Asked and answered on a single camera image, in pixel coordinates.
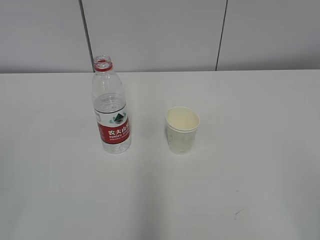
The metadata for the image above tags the white paper cup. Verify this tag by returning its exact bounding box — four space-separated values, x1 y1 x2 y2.
165 106 200 155

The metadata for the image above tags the Nongfu Spring water bottle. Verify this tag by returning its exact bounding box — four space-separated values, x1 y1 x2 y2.
91 55 131 154

